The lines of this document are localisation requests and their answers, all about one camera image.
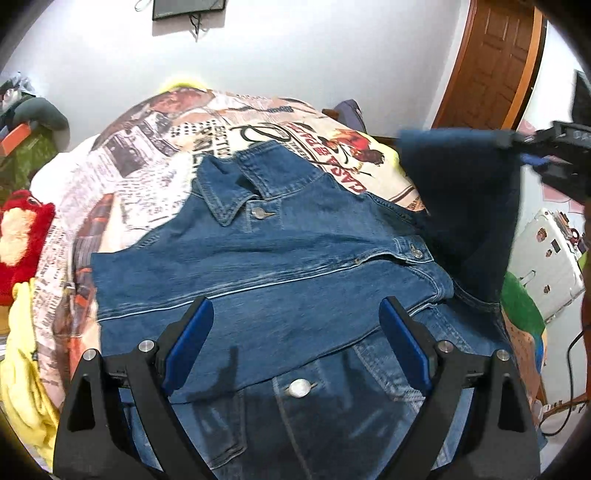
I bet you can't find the red plush toy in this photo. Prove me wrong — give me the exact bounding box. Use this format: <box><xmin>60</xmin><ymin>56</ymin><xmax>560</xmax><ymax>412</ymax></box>
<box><xmin>0</xmin><ymin>189</ymin><xmax>56</xmax><ymax>305</ymax></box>

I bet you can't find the green cloth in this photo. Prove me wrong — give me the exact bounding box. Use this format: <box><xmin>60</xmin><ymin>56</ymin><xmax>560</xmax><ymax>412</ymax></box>
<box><xmin>501</xmin><ymin>272</ymin><xmax>546</xmax><ymax>340</ymax></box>

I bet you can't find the yellow cloth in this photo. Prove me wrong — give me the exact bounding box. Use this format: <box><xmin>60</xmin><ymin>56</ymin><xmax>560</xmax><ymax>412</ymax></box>
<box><xmin>0</xmin><ymin>277</ymin><xmax>62</xmax><ymax>468</ymax></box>

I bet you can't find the pile of clutter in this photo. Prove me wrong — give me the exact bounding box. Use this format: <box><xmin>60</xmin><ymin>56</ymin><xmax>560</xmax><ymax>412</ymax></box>
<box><xmin>0</xmin><ymin>71</ymin><xmax>37</xmax><ymax>125</ymax></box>

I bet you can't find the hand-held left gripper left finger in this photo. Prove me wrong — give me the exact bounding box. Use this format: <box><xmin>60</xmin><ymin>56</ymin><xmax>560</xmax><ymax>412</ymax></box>
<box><xmin>53</xmin><ymin>296</ymin><xmax>218</xmax><ymax>480</ymax></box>

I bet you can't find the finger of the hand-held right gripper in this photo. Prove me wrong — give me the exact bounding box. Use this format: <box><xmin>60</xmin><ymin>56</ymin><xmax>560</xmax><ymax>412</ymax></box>
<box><xmin>501</xmin><ymin>130</ymin><xmax>561</xmax><ymax>149</ymax></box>
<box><xmin>519</xmin><ymin>152</ymin><xmax>561</xmax><ymax>171</ymax></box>

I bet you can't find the white suitcase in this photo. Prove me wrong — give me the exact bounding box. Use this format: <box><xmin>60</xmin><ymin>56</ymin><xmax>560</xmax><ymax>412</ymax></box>
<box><xmin>510</xmin><ymin>208</ymin><xmax>587</xmax><ymax>324</ymax></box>

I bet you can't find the wall television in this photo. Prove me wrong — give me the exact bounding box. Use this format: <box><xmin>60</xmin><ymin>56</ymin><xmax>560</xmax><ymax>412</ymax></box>
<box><xmin>152</xmin><ymin>0</ymin><xmax>227</xmax><ymax>21</ymax></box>

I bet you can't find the brown wooden door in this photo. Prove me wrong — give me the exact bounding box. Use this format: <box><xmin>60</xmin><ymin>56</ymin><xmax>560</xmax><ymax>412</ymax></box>
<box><xmin>431</xmin><ymin>0</ymin><xmax>548</xmax><ymax>132</ymax></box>

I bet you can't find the orange box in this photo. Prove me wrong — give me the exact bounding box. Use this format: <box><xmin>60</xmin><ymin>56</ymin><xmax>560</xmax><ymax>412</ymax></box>
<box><xmin>0</xmin><ymin>121</ymin><xmax>38</xmax><ymax>158</ymax></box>

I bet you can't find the dark blue cloth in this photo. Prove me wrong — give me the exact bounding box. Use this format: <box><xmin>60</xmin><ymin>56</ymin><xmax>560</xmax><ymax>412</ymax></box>
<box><xmin>333</xmin><ymin>99</ymin><xmax>370</xmax><ymax>134</ymax></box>

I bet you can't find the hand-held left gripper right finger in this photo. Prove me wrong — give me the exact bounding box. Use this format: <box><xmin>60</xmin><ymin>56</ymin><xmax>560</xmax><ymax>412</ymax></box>
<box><xmin>379</xmin><ymin>296</ymin><xmax>541</xmax><ymax>480</ymax></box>

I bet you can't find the blue denim jacket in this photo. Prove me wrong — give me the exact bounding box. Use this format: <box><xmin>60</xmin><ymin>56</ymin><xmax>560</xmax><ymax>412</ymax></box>
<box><xmin>90</xmin><ymin>128</ymin><xmax>550</xmax><ymax>480</ymax></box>

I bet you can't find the printed blanket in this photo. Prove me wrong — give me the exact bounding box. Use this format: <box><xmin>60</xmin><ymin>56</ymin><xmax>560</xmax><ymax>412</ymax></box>
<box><xmin>32</xmin><ymin>87</ymin><xmax>548</xmax><ymax>416</ymax></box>

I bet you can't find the grey plush toy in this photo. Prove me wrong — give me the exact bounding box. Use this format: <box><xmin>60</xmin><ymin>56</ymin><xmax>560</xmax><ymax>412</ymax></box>
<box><xmin>14</xmin><ymin>97</ymin><xmax>70</xmax><ymax>132</ymax></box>

